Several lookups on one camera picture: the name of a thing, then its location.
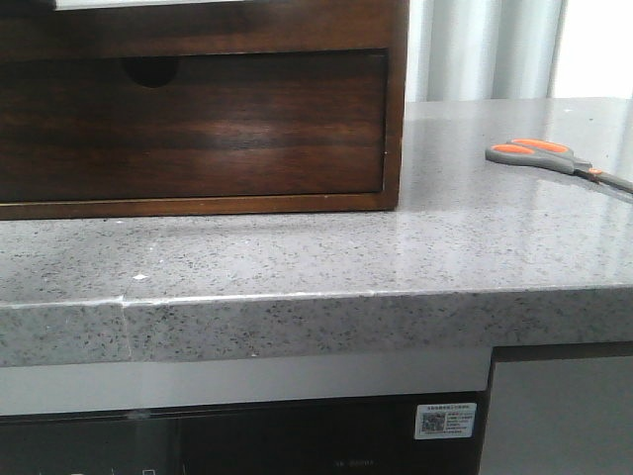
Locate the orange grey scissors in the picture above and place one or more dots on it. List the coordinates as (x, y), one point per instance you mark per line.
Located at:
(552, 156)

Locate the dark wooden drawer cabinet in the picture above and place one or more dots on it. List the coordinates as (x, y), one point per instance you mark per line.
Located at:
(35, 31)

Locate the dark wooden drawer front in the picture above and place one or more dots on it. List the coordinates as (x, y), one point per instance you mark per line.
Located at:
(224, 125)

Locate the grey cabinet door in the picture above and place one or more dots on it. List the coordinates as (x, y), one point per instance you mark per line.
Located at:
(560, 409)

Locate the black glass built-in appliance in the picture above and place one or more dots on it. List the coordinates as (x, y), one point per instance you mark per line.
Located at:
(364, 435)

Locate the white tray on cabinet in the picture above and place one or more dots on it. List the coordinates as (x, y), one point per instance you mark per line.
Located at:
(70, 5)

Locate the white QR code sticker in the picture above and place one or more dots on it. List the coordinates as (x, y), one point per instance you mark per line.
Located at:
(444, 421)

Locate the grey pleated curtain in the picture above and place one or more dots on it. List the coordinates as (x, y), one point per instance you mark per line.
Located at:
(476, 50)

